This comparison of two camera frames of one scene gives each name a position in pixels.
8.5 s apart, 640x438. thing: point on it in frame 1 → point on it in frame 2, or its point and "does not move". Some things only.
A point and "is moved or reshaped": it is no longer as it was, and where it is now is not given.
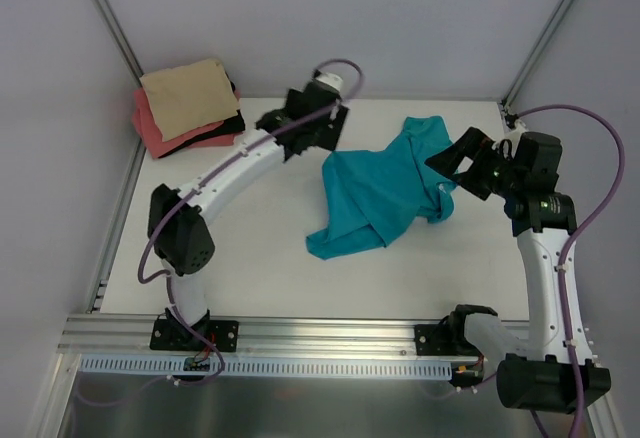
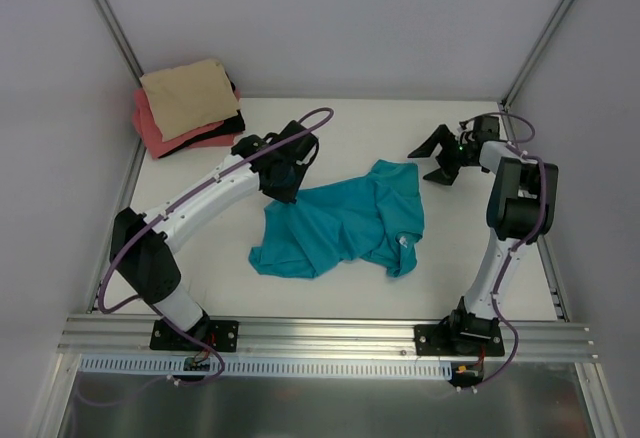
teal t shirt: [374, 195] is moved or reshaped
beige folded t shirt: [187, 98] does not move
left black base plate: [175, 335] does not move
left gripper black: [310, 121] → [282, 188]
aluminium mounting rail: [99, 335] does not move
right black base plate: [443, 340] does not move
